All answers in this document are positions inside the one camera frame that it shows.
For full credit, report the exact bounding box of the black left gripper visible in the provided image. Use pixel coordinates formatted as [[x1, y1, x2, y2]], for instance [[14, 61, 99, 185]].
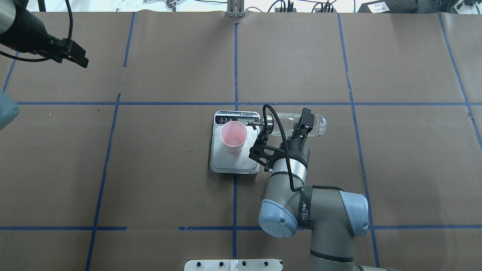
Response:
[[0, 0, 89, 68]]

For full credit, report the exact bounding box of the pink cup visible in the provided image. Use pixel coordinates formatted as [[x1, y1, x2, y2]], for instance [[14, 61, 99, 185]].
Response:
[[220, 121, 248, 152]]

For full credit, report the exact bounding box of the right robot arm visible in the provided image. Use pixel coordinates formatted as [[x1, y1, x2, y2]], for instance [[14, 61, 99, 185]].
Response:
[[249, 104, 381, 271]]

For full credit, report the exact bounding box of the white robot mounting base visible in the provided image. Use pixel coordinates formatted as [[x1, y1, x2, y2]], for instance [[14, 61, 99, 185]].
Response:
[[184, 259, 284, 271]]

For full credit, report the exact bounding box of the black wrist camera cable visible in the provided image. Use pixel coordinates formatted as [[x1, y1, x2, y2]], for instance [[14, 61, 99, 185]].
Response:
[[262, 104, 343, 192]]

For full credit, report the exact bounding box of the digital kitchen scale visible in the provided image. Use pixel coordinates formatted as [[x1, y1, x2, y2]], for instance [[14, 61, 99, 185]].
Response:
[[210, 110, 260, 174]]

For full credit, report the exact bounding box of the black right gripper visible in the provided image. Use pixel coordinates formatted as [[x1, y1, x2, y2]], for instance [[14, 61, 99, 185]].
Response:
[[249, 108, 314, 172]]

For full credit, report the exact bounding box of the aluminium frame post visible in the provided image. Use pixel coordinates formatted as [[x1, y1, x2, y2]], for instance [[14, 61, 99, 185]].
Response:
[[226, 0, 246, 18]]

